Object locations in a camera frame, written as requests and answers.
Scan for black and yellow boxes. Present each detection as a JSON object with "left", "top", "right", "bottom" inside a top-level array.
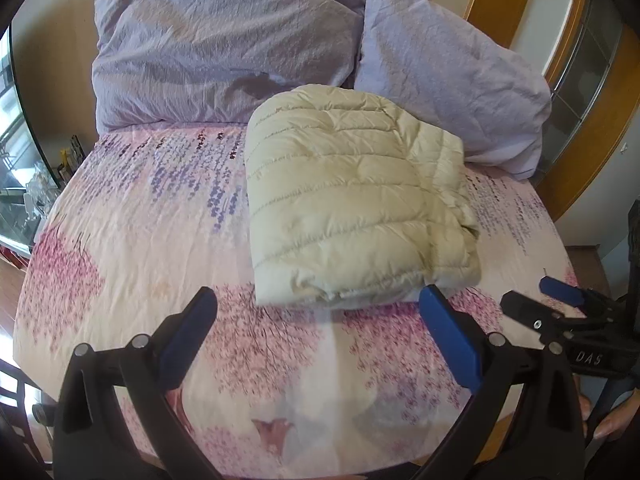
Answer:
[{"left": 57, "top": 135, "right": 86, "bottom": 183}]

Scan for floral printed bed sheet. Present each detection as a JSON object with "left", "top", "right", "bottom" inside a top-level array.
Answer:
[{"left": 12, "top": 120, "right": 583, "bottom": 478}]

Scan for beige quilted down jacket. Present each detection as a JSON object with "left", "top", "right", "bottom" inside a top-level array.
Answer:
[{"left": 245, "top": 84, "right": 483, "bottom": 307}]

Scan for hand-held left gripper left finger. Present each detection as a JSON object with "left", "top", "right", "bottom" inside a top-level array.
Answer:
[{"left": 52, "top": 286, "right": 221, "bottom": 480}]

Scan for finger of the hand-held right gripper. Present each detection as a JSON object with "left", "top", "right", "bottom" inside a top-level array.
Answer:
[
  {"left": 539, "top": 276, "right": 623, "bottom": 318},
  {"left": 500, "top": 290, "right": 596, "bottom": 346}
]

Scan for glass door panel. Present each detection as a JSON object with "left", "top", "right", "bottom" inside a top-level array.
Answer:
[{"left": 535, "top": 0, "right": 626, "bottom": 181}]

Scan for glass window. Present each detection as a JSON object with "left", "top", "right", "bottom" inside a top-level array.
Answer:
[{"left": 0, "top": 25, "right": 66, "bottom": 261}]

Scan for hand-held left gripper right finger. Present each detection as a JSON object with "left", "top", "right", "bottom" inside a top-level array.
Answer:
[{"left": 417, "top": 284, "right": 586, "bottom": 480}]

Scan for wooden door frame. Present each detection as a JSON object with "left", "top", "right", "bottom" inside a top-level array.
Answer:
[{"left": 462, "top": 0, "right": 640, "bottom": 221}]

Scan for person's right hand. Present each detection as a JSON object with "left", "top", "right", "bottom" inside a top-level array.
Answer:
[{"left": 582, "top": 395, "right": 638, "bottom": 441}]

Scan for large lavender pillow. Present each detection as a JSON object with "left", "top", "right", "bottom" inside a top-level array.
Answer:
[{"left": 92, "top": 0, "right": 368, "bottom": 136}]

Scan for small lavender pillow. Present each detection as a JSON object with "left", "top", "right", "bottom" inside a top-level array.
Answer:
[{"left": 352, "top": 0, "right": 553, "bottom": 181}]

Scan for wooden nightstand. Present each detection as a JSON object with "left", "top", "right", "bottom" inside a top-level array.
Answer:
[{"left": 565, "top": 245, "right": 611, "bottom": 293}]

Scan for dark wooden chair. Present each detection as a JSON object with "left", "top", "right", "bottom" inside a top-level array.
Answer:
[{"left": 0, "top": 357, "right": 56, "bottom": 441}]

